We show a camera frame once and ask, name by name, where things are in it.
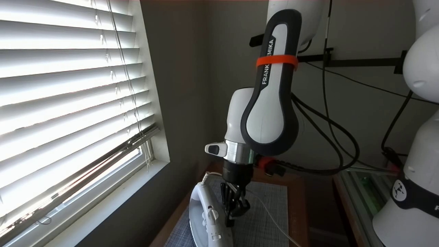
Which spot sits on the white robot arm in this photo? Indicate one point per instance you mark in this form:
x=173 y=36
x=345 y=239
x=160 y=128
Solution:
x=260 y=121

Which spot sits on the green glass side table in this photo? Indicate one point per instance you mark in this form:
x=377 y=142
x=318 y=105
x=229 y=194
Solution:
x=359 y=195

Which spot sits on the wooden table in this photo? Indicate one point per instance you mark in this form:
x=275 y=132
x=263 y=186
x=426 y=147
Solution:
x=295 y=199

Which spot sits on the white window blinds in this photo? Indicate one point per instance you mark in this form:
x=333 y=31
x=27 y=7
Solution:
x=72 y=87

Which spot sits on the black wall camera mount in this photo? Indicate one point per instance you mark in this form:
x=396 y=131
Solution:
x=396 y=64

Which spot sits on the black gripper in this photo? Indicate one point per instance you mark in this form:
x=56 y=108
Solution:
x=236 y=177

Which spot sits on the grey woven ironing mat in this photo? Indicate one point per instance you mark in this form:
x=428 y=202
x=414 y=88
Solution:
x=263 y=226

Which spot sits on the white clothes iron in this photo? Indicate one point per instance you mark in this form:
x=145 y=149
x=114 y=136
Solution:
x=205 y=217

